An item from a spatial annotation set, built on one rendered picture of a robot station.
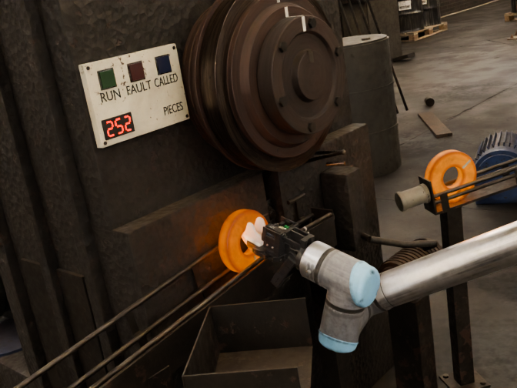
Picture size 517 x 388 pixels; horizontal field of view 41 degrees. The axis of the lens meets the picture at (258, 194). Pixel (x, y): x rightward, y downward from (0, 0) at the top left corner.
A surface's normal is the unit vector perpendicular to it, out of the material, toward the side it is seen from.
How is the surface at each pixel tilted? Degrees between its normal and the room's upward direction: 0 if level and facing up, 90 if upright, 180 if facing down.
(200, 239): 90
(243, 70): 76
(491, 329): 0
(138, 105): 90
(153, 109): 90
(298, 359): 5
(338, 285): 81
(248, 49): 62
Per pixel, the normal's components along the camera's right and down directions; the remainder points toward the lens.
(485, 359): -0.16, -0.94
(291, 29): 0.74, 0.08
